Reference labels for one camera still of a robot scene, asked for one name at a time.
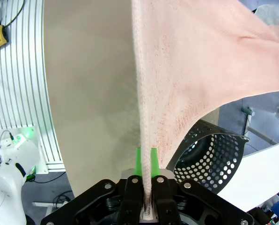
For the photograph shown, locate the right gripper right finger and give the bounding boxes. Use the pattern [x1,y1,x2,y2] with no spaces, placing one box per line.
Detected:
[150,147,255,225]

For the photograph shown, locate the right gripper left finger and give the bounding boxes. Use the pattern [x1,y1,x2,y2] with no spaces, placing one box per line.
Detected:
[40,147,145,225]

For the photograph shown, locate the pink terry towel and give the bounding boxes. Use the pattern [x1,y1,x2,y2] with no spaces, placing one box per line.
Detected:
[131,0,279,221]

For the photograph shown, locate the dark perforated laundry basket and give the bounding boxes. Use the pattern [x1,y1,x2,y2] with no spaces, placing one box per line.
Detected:
[166,119,250,195]

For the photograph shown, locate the slotted aluminium mounting platform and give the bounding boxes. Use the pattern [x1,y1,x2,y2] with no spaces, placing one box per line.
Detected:
[0,0,66,173]

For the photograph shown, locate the black floor cables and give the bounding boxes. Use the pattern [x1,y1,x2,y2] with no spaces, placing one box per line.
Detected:
[31,172,75,212]

